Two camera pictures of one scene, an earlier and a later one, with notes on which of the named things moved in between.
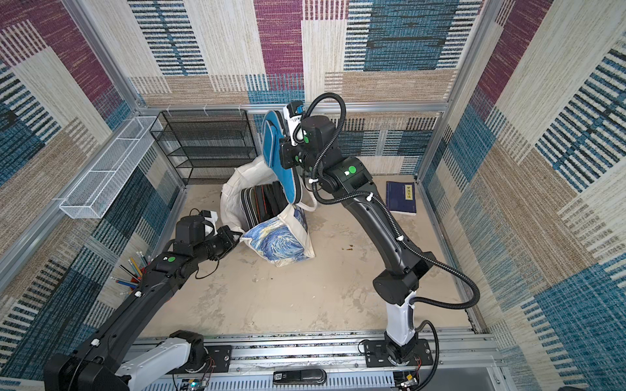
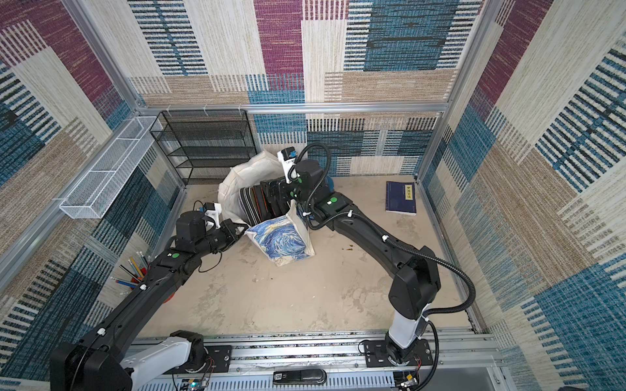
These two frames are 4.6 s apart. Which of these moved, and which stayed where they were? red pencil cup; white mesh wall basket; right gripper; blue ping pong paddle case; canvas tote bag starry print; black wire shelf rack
Moved: right gripper; blue ping pong paddle case
Stayed: red pencil cup; canvas tote bag starry print; white mesh wall basket; black wire shelf rack
